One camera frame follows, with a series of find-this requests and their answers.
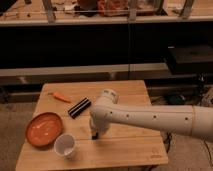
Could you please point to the black striped block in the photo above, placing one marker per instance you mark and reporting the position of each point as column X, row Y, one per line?
column 79, row 107

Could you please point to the orange carrot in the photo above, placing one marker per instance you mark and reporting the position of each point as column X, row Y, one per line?
column 60, row 97

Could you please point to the orange plate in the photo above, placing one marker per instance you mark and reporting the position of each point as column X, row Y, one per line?
column 43, row 129

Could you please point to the black box on right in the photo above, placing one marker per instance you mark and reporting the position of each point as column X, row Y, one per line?
column 190, row 60

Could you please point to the long workbench shelf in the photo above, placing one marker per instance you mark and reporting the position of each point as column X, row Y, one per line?
column 101, row 12

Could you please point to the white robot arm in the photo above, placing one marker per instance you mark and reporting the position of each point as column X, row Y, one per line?
column 188, row 120

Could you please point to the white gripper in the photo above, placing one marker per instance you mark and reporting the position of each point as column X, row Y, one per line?
column 98, row 127

